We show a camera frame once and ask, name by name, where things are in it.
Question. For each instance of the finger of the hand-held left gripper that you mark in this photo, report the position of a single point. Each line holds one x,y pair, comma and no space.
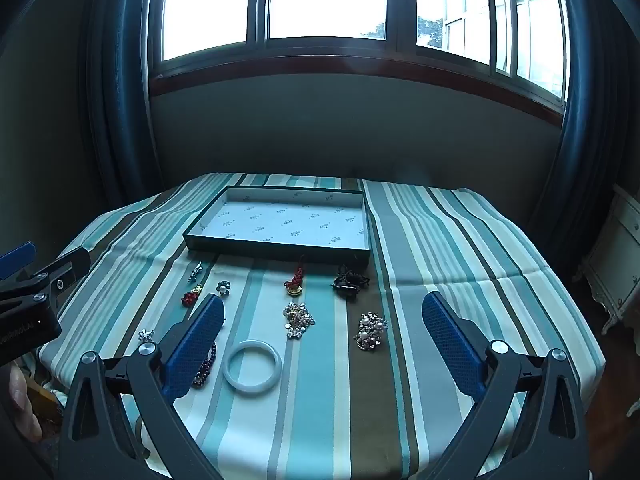
17,258
65,265

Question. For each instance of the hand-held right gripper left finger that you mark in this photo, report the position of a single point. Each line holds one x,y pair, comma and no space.
195,350

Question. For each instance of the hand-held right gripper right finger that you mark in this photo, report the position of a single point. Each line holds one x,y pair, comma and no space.
450,340

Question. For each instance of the white jade bangle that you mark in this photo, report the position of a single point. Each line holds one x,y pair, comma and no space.
229,371

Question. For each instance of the red bead charm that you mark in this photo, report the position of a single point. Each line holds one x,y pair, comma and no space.
190,298

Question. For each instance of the silver rhinestone hair clip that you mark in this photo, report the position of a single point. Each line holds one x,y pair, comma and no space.
196,271

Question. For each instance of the pearl cluster brooch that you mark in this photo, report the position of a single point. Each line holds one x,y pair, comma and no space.
371,332

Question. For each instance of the gold filigree brooch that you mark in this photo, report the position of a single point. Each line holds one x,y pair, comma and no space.
298,320

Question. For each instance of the red knot pendant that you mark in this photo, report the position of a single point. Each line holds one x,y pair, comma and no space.
295,280

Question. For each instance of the dark green box tray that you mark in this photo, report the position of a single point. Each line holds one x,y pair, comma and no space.
290,220

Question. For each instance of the person's left hand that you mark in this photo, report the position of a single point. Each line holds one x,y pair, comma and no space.
22,400

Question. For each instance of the black hair clip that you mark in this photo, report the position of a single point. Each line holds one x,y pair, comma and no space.
348,282

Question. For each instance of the striped teal tablecloth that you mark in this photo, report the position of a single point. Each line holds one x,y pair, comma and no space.
320,410

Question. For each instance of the dark blue curtain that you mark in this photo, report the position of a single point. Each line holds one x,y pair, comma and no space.
120,110
590,135

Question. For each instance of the white carved cabinet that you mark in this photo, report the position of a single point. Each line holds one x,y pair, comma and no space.
615,255

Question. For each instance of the large window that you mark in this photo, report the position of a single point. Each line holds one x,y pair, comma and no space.
325,0

